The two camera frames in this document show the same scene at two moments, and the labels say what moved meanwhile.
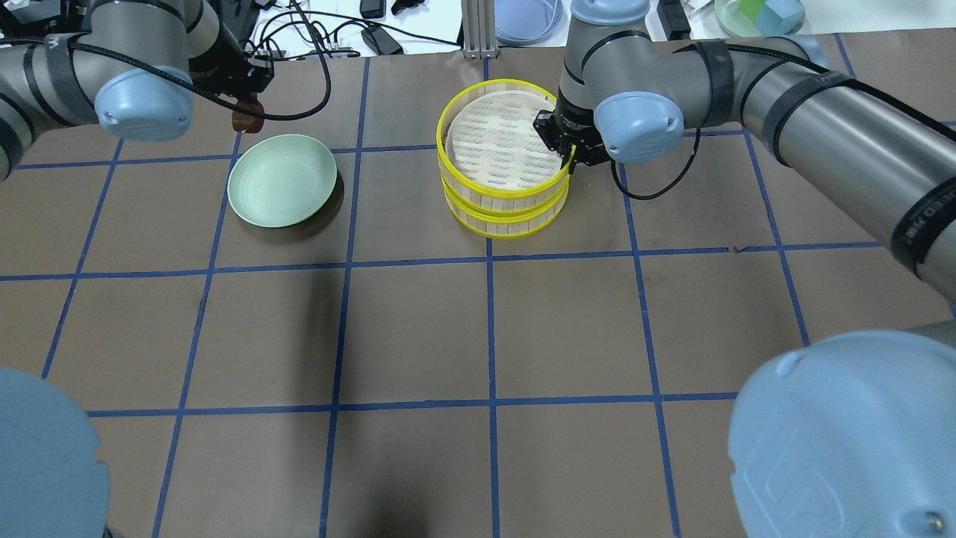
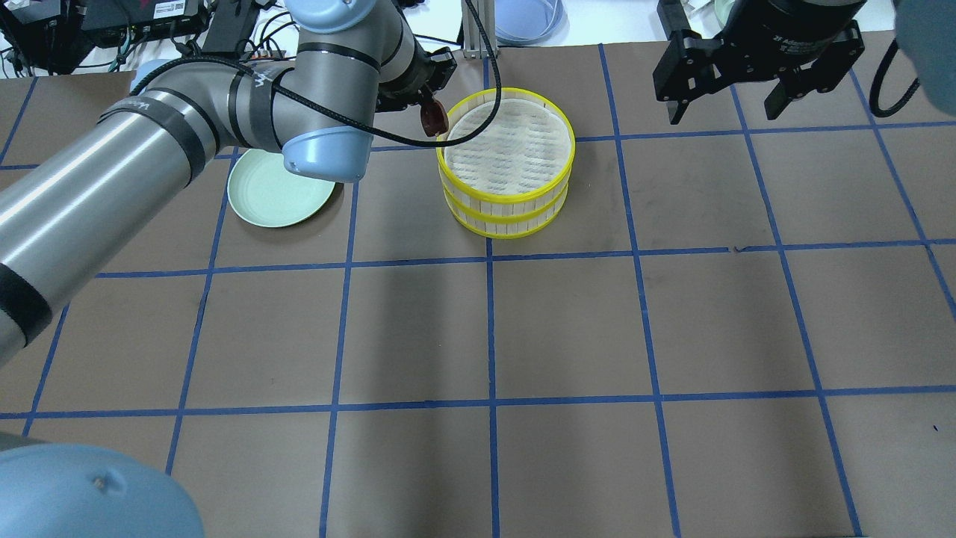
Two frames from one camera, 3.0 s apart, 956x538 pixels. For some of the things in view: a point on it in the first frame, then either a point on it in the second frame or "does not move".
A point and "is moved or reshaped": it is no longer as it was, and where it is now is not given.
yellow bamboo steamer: x=490 y=153 is moved or reshaped
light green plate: x=281 y=181 does not move
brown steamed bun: x=248 y=124 is moved or reshaped
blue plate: x=526 y=22 does not move
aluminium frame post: x=479 y=29 does not move
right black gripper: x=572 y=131 -> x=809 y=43
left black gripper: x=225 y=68 -> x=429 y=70
